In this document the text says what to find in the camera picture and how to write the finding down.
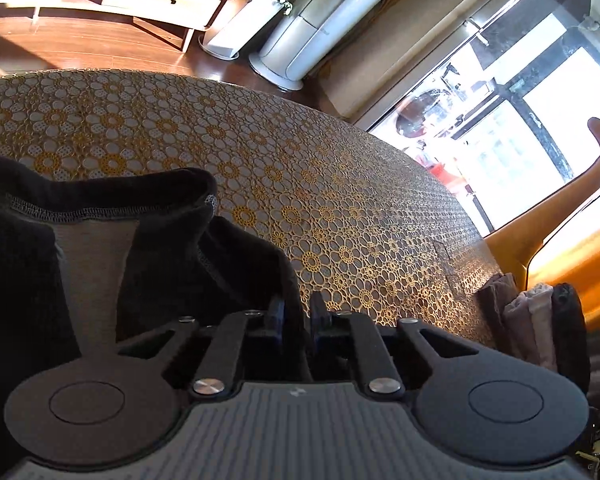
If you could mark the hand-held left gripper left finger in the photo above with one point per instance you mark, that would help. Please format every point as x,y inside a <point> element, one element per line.
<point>278,317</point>

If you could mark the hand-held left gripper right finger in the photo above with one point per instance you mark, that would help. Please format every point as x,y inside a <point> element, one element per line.
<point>319,320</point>

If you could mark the dark grey thermal pants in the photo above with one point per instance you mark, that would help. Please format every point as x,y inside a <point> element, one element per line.
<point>170,260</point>

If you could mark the mauve grey folded garment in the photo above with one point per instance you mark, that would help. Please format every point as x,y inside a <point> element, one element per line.
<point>517,315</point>

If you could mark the white folded garment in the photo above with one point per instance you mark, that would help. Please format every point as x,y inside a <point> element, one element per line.
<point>542,320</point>

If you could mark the black folded garment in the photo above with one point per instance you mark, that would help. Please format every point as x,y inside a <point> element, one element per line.
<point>570,335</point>

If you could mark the grey beige curtain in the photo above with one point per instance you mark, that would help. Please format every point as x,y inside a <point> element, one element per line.
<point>405,50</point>

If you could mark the potted tree in white planter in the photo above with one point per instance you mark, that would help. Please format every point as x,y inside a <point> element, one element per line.
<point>245,30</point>

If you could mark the white tower air conditioner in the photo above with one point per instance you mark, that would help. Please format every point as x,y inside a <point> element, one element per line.
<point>320,15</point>

